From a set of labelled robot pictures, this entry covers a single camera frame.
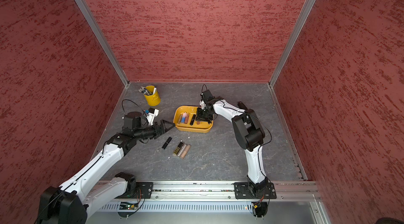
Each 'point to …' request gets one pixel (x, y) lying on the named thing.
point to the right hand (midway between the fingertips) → (198, 120)
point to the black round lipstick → (192, 119)
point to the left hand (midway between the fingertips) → (170, 130)
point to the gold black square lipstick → (178, 148)
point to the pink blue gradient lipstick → (183, 117)
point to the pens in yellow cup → (143, 90)
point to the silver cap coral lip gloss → (187, 118)
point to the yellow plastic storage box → (204, 127)
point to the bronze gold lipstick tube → (179, 119)
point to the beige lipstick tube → (185, 151)
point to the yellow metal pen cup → (153, 99)
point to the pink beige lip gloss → (198, 122)
